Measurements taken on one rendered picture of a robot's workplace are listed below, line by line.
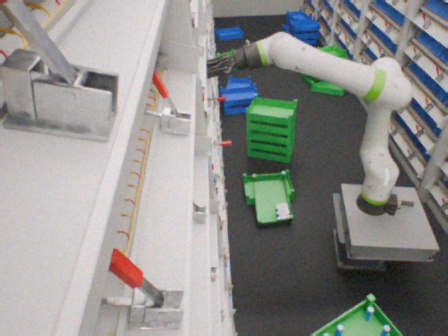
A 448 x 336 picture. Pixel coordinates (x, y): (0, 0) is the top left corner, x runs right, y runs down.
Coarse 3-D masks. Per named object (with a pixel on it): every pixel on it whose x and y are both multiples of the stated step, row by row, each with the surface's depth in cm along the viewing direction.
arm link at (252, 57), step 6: (246, 42) 124; (246, 48) 125; (252, 48) 124; (258, 48) 124; (246, 54) 124; (252, 54) 124; (258, 54) 124; (246, 60) 125; (252, 60) 125; (258, 60) 125; (246, 66) 128; (252, 66) 127; (258, 66) 128
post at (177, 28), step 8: (176, 0) 54; (184, 0) 54; (168, 8) 55; (176, 8) 55; (184, 8) 55; (168, 16) 56; (176, 16) 56; (184, 16) 56; (168, 24) 56; (176, 24) 56; (184, 24) 57; (168, 32) 57; (176, 32) 57; (184, 32) 58; (176, 40) 58; (184, 40) 58; (192, 40) 61; (200, 104) 67; (200, 112) 68; (200, 120) 69; (200, 128) 71; (208, 160) 76; (208, 168) 78; (208, 176) 80; (208, 184) 81; (224, 264) 105; (224, 272) 107; (224, 280) 110; (232, 328) 133
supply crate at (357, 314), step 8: (368, 296) 110; (360, 304) 110; (368, 304) 110; (352, 312) 111; (360, 312) 113; (376, 312) 111; (336, 320) 106; (344, 320) 111; (352, 320) 111; (360, 320) 111; (376, 320) 111; (384, 320) 108; (328, 328) 107; (344, 328) 109; (352, 328) 110; (360, 328) 110; (368, 328) 110; (376, 328) 110; (392, 328) 106
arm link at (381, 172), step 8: (376, 152) 154; (384, 152) 154; (368, 160) 153; (376, 160) 150; (384, 160) 150; (392, 160) 152; (368, 168) 150; (376, 168) 147; (384, 168) 146; (392, 168) 147; (368, 176) 150; (376, 176) 146; (384, 176) 144; (392, 176) 145; (368, 184) 151; (376, 184) 148; (384, 184) 146; (392, 184) 148; (368, 192) 153; (376, 192) 150; (384, 192) 150; (368, 200) 156; (376, 200) 153; (384, 200) 153
